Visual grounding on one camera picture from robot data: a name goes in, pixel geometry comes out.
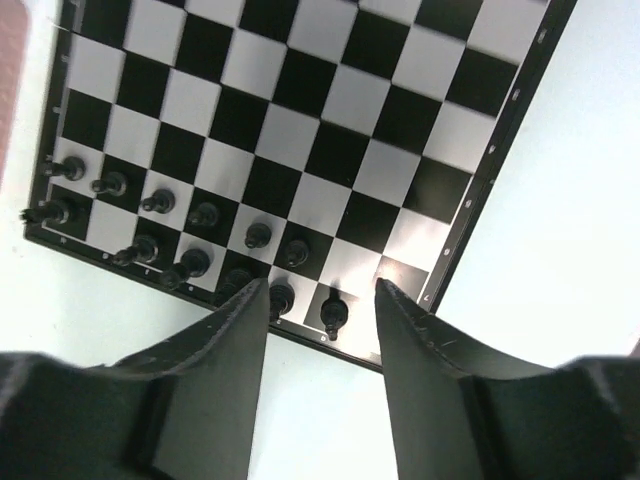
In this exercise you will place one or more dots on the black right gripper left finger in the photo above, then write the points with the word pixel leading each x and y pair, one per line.
pixel 184 408

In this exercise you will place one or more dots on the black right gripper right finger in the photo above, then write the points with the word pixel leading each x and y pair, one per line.
pixel 460 409

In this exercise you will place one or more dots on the black chess piece twelfth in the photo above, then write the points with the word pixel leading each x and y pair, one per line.
pixel 234 281

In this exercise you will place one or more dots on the black chess bishop piece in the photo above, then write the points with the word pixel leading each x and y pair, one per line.
pixel 282 298

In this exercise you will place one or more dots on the black chess pawn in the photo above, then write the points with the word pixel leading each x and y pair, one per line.
pixel 193 263
pixel 258 235
pixel 297 252

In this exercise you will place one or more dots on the black chess piece eleventh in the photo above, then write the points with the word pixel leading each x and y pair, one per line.
pixel 334 315

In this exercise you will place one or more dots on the pink plastic tray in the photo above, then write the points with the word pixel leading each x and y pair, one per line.
pixel 15 26

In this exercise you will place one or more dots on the black silver chessboard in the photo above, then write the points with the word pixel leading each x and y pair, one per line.
pixel 372 130

